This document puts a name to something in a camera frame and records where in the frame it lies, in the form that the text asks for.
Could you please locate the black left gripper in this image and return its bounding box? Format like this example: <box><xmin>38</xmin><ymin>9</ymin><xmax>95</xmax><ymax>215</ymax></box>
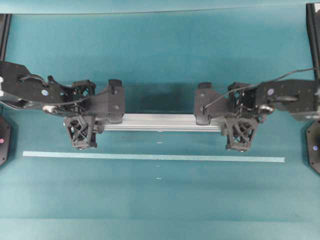
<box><xmin>59</xmin><ymin>79</ymin><xmax>125</xmax><ymax>124</ymax></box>

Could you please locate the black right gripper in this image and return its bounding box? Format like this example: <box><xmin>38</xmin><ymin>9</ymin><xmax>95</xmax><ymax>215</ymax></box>
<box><xmin>194</xmin><ymin>82</ymin><xmax>260</xmax><ymax>126</ymax></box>

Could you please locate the silver aluminium rail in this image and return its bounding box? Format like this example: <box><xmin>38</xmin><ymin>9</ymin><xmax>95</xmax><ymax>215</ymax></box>
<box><xmin>96</xmin><ymin>113</ymin><xmax>225</xmax><ymax>132</ymax></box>

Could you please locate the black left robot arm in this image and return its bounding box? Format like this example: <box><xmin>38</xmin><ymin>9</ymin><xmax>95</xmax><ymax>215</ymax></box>
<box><xmin>0</xmin><ymin>61</ymin><xmax>125</xmax><ymax>124</ymax></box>

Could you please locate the light blue tape strip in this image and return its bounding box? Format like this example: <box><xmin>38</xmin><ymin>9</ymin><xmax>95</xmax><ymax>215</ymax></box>
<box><xmin>22</xmin><ymin>151</ymin><xmax>285</xmax><ymax>163</ymax></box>

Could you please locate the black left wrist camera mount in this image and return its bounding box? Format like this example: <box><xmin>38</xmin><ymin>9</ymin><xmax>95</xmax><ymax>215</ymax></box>
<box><xmin>63</xmin><ymin>115</ymin><xmax>104</xmax><ymax>150</ymax></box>

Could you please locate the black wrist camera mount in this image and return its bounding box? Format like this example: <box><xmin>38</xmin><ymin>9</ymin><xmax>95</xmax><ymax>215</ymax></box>
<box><xmin>221</xmin><ymin>117</ymin><xmax>258</xmax><ymax>152</ymax></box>
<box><xmin>63</xmin><ymin>115</ymin><xmax>104</xmax><ymax>150</ymax></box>

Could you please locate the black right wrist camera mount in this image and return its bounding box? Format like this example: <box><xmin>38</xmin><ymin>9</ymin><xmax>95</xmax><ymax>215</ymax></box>
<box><xmin>221</xmin><ymin>117</ymin><xmax>258</xmax><ymax>152</ymax></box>

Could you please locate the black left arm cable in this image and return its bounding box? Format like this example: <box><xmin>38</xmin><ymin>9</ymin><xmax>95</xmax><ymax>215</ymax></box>
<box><xmin>19</xmin><ymin>74</ymin><xmax>108</xmax><ymax>106</ymax></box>

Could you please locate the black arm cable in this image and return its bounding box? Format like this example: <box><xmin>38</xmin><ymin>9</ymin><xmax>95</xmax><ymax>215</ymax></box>
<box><xmin>19</xmin><ymin>74</ymin><xmax>108</xmax><ymax>106</ymax></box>
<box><xmin>203</xmin><ymin>66</ymin><xmax>320</xmax><ymax>111</ymax></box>

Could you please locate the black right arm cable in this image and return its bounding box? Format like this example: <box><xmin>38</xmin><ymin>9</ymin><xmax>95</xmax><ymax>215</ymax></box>
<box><xmin>203</xmin><ymin>66</ymin><xmax>320</xmax><ymax>111</ymax></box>

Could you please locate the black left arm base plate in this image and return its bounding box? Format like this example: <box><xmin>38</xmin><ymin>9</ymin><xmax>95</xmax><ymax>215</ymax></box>
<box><xmin>0</xmin><ymin>115</ymin><xmax>12</xmax><ymax>166</ymax></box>

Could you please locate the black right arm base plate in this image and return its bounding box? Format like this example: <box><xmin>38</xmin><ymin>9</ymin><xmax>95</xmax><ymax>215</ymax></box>
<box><xmin>305</xmin><ymin>120</ymin><xmax>320</xmax><ymax>174</ymax></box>

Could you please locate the black frame rail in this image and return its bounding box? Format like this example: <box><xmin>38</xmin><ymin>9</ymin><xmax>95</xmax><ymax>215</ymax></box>
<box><xmin>306</xmin><ymin>2</ymin><xmax>320</xmax><ymax>79</ymax></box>

